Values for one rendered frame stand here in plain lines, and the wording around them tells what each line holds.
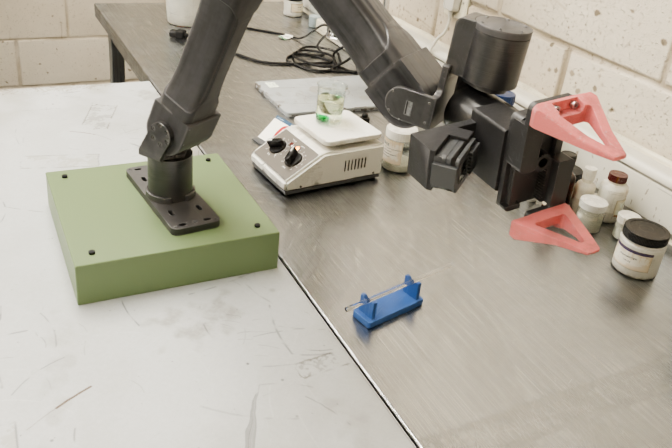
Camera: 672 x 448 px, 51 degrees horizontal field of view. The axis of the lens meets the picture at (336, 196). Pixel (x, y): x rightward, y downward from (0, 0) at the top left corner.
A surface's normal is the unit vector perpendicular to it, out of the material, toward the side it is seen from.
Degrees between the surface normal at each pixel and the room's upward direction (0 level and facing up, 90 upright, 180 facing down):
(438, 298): 0
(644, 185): 90
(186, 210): 1
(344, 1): 88
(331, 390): 0
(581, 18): 90
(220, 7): 103
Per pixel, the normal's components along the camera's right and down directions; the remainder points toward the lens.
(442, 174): -0.46, 0.49
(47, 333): 0.11, -0.88
